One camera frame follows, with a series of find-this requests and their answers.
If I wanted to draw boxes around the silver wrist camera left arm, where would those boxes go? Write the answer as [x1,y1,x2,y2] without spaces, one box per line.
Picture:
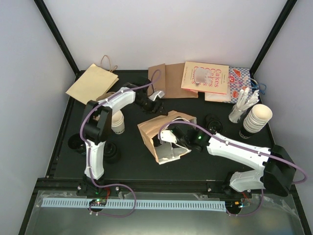
[149,91,165,101]

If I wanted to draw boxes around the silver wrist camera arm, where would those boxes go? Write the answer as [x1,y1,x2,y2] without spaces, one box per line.
[149,91,165,101]
[159,130,177,143]

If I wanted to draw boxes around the stack of plain paper cups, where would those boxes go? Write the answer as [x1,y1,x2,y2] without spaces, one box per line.
[239,104,273,139]

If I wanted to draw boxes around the brown flat paper bag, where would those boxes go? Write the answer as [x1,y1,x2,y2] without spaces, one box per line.
[148,63,198,98]

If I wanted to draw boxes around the white slotted cable duct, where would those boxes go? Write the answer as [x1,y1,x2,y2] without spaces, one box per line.
[41,198,226,212]

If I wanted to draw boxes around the blue checkered paper bag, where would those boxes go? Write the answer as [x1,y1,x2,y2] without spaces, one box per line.
[204,66,251,104]

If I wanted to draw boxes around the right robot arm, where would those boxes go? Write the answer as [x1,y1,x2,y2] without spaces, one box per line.
[171,124,296,197]

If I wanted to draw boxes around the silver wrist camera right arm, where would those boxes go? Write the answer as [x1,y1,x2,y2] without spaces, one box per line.
[159,130,177,143]

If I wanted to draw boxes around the stack of white paper cups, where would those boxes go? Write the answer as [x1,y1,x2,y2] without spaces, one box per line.
[112,111,125,134]

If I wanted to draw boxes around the yellow kraft paper bag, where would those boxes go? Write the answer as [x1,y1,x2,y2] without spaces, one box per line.
[66,64,119,104]

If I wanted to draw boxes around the black cup lid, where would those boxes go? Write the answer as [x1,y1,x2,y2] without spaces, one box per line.
[152,135,161,147]

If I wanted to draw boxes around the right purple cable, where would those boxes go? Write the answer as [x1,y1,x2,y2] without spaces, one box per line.
[157,120,308,217]

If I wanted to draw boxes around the cakes printed paper bag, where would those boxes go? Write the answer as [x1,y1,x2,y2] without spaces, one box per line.
[181,62,229,94]

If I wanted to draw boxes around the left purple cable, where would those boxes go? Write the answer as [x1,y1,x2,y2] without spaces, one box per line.
[80,69,162,218]

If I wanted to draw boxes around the stack of pulp cup carriers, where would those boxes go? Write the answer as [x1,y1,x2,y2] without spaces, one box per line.
[96,92,114,101]

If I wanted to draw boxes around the cup of white straws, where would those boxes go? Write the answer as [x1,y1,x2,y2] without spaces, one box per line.
[228,88,259,123]

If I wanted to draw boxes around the orange paper bag white handles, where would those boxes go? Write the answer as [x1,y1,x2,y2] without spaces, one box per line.
[137,111,197,165]

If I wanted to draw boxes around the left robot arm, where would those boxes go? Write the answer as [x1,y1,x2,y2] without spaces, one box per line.
[80,83,168,195]

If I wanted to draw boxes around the purple cable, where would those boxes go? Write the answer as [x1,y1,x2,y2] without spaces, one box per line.
[157,120,308,217]
[80,69,162,218]

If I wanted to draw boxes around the stack of black cup lids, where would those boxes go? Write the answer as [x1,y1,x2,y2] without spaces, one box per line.
[104,142,121,164]

